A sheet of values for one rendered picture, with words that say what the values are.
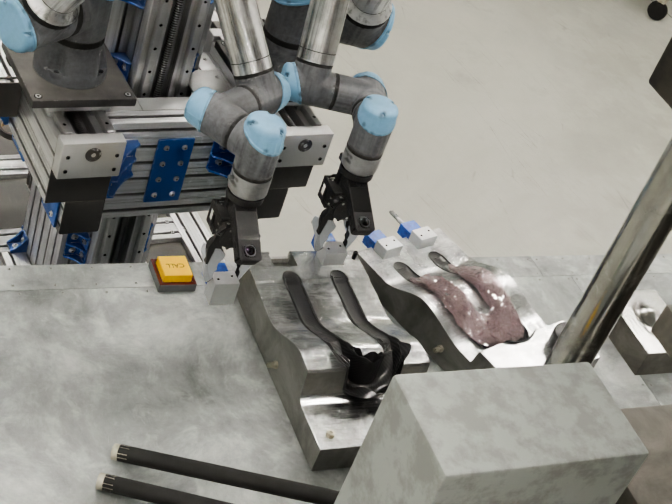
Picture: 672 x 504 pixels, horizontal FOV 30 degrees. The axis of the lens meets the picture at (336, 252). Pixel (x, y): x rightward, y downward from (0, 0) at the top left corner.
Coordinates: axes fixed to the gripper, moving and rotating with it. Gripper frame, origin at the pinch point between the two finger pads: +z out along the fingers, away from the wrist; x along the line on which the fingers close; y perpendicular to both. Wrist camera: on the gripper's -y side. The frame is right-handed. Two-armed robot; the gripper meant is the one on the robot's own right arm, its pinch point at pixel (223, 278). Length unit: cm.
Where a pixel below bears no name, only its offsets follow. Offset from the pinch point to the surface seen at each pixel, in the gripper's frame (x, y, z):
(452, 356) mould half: -49, -14, 10
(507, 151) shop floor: -198, 170, 95
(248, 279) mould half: -10.0, 8.2, 8.0
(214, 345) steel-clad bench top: -1.1, -2.9, 15.1
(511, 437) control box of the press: 2, -84, -52
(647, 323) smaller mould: -104, -7, 10
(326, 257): -27.0, 10.0, 4.0
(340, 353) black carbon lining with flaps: -19.6, -17.2, 4.0
